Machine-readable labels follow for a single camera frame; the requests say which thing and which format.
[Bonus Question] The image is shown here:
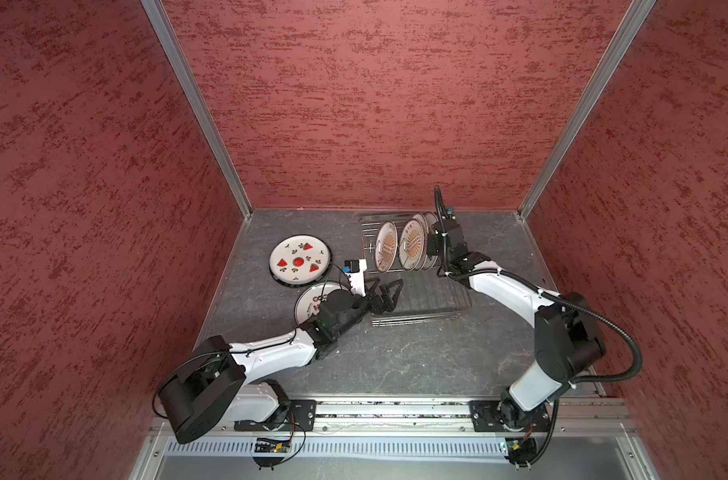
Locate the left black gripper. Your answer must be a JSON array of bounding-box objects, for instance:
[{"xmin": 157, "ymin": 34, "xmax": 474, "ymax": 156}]
[{"xmin": 334, "ymin": 274, "xmax": 403, "ymax": 338}]

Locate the watermelon pattern plate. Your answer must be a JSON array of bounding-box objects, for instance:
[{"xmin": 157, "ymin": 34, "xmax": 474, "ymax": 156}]
[{"xmin": 270, "ymin": 235, "xmax": 333, "ymax": 286}]

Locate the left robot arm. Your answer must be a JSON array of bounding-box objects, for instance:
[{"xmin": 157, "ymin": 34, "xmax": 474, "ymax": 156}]
[{"xmin": 153, "ymin": 279, "xmax": 404, "ymax": 444}]

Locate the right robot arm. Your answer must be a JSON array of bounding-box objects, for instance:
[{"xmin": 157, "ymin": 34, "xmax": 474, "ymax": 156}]
[{"xmin": 428, "ymin": 217, "xmax": 606, "ymax": 431}]

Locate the sunburst green rim plate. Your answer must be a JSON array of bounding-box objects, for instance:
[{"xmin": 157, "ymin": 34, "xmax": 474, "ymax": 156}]
[{"xmin": 398, "ymin": 218, "xmax": 426, "ymax": 271}]

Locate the small sunburst plate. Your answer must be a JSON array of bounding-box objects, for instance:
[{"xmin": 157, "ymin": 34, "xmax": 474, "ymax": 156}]
[{"xmin": 374, "ymin": 221, "xmax": 398, "ymax": 273}]

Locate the right corner aluminium profile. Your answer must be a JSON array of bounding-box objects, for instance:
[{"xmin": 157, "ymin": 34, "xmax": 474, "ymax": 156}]
[{"xmin": 518, "ymin": 0, "xmax": 656, "ymax": 222}]

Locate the corner aluminium profile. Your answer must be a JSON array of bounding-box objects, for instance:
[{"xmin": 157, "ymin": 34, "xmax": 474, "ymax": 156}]
[
  {"xmin": 141, "ymin": 0, "xmax": 254, "ymax": 220},
  {"xmin": 518, "ymin": 0, "xmax": 656, "ymax": 222}
]

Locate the left corner aluminium profile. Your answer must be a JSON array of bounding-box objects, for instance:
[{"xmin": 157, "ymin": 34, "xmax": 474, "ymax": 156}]
[{"xmin": 141, "ymin": 0, "xmax": 254, "ymax": 220}]

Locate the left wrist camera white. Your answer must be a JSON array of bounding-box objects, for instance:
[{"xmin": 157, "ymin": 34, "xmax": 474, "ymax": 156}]
[{"xmin": 343, "ymin": 259, "xmax": 367, "ymax": 296}]

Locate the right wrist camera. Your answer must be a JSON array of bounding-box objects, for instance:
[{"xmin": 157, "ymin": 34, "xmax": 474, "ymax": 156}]
[{"xmin": 442, "ymin": 205, "xmax": 456, "ymax": 221}]

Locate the metal wire dish rack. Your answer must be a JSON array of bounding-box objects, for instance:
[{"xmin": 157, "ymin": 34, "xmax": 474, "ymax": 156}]
[{"xmin": 359, "ymin": 212, "xmax": 472, "ymax": 327}]

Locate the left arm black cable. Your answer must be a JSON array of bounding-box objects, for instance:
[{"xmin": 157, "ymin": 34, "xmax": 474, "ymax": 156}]
[{"xmin": 150, "ymin": 263, "xmax": 353, "ymax": 421}]

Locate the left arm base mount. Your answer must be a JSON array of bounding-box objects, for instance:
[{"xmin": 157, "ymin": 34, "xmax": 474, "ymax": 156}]
[{"xmin": 234, "ymin": 399, "xmax": 318, "ymax": 433}]

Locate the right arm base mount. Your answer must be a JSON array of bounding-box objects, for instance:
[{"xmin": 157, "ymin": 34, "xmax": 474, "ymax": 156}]
[{"xmin": 468, "ymin": 399, "xmax": 551, "ymax": 433}]

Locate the white slotted cable duct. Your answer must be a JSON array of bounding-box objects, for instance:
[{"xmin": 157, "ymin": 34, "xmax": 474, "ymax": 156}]
[{"xmin": 165, "ymin": 436, "xmax": 508, "ymax": 463}]

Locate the aluminium front rail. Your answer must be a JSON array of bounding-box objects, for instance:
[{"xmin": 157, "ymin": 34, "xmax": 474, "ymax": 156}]
[{"xmin": 156, "ymin": 394, "xmax": 635, "ymax": 437}]

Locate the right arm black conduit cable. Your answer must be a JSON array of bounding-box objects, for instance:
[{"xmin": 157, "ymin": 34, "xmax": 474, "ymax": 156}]
[{"xmin": 433, "ymin": 184, "xmax": 644, "ymax": 469}]

